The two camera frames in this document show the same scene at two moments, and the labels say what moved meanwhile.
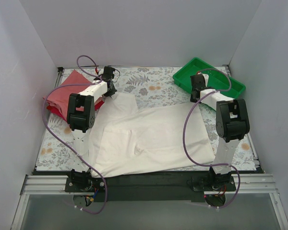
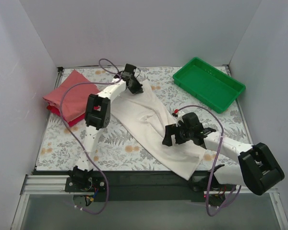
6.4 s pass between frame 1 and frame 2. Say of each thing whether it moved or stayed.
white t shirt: moved
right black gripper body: moved
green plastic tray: stayed
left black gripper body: moved
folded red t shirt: stayed
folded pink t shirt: stayed
